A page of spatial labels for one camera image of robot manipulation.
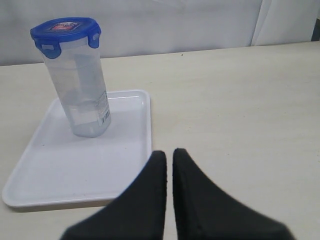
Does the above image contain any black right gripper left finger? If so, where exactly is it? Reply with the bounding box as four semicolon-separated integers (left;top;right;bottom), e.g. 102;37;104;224
61;150;167;240

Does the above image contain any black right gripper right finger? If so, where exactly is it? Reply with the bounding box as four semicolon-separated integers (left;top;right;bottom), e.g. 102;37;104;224
172;148;295;240

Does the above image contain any clear tall plastic container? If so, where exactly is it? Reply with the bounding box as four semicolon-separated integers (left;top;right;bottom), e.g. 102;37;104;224
43;37;111;138

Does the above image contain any blue snap-lock lid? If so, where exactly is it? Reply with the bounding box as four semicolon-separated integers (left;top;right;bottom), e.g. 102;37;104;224
30;17;102;59

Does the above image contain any white rectangular plastic tray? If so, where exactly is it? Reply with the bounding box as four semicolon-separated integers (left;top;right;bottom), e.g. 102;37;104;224
2;89;152;209

